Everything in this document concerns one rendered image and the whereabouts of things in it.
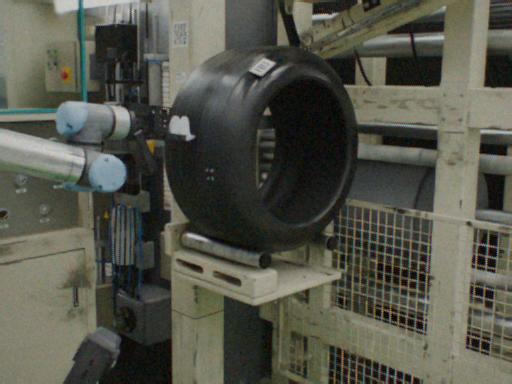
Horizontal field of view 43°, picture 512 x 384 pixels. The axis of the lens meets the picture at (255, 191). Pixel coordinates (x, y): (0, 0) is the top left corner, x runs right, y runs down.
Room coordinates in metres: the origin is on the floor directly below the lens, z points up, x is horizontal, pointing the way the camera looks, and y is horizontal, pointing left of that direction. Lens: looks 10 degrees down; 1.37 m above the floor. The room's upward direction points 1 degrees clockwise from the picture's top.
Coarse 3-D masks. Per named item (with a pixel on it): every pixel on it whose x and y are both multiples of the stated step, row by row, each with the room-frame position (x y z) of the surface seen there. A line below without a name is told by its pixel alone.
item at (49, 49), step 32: (0, 0) 1.88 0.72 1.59; (32, 0) 1.95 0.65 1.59; (64, 0) 2.02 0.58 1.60; (0, 32) 1.88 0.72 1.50; (32, 32) 1.94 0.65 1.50; (64, 32) 2.01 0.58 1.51; (0, 64) 1.87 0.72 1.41; (32, 64) 1.94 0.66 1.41; (64, 64) 2.01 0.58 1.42; (0, 96) 1.87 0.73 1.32; (32, 96) 1.94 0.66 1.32; (64, 96) 2.01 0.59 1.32
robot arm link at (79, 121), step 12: (60, 108) 1.41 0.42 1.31; (72, 108) 1.39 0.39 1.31; (84, 108) 1.41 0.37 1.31; (96, 108) 1.44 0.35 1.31; (108, 108) 1.46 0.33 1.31; (60, 120) 1.41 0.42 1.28; (72, 120) 1.38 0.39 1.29; (84, 120) 1.40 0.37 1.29; (96, 120) 1.42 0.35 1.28; (108, 120) 1.44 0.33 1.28; (60, 132) 1.41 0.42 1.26; (72, 132) 1.40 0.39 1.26; (84, 132) 1.41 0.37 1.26; (96, 132) 1.42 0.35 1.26; (108, 132) 1.45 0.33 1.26
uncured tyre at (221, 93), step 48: (240, 48) 1.87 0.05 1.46; (288, 48) 1.79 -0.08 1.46; (192, 96) 1.73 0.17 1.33; (240, 96) 1.64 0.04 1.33; (288, 96) 2.11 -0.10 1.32; (336, 96) 1.87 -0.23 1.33; (192, 144) 1.67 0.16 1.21; (240, 144) 1.61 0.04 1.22; (288, 144) 2.13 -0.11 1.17; (336, 144) 2.04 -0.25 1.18; (192, 192) 1.69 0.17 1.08; (240, 192) 1.62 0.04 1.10; (288, 192) 2.10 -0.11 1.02; (336, 192) 1.89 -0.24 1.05; (240, 240) 1.70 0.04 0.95; (288, 240) 1.74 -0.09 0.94
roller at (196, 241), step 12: (180, 240) 1.91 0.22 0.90; (192, 240) 1.87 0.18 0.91; (204, 240) 1.84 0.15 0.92; (216, 240) 1.82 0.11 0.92; (216, 252) 1.79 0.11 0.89; (228, 252) 1.76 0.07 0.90; (240, 252) 1.72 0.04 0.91; (252, 252) 1.70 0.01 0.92; (264, 252) 1.69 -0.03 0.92; (252, 264) 1.69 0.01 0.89; (264, 264) 1.67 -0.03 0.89
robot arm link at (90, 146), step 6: (66, 144) 1.42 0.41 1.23; (72, 144) 1.41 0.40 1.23; (78, 144) 1.40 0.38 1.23; (84, 144) 1.41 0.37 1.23; (90, 144) 1.41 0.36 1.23; (96, 144) 1.42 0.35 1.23; (90, 150) 1.41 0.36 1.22; (96, 150) 1.42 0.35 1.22; (66, 186) 1.41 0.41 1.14; (72, 186) 1.40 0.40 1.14; (78, 186) 1.40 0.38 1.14
